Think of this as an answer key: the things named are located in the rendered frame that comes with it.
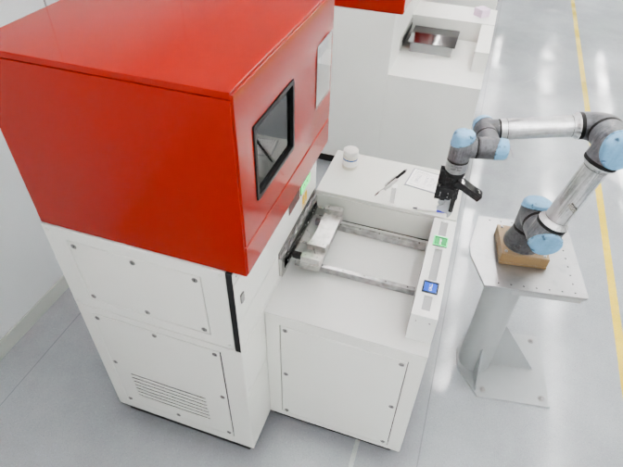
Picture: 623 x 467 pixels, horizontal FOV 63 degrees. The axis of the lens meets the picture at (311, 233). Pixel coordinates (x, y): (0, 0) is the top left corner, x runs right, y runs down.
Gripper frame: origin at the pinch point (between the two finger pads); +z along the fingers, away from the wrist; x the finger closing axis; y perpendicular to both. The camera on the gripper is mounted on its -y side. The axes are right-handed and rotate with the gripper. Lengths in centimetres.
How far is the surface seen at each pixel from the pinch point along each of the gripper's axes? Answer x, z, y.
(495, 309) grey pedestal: -13, 58, -31
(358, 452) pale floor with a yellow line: 48, 111, 14
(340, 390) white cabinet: 46, 67, 26
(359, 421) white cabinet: 46, 86, 16
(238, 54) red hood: 46, -71, 61
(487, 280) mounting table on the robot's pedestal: 0.4, 28.7, -21.0
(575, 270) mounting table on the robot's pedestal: -18, 29, -56
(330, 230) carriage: -1, 23, 47
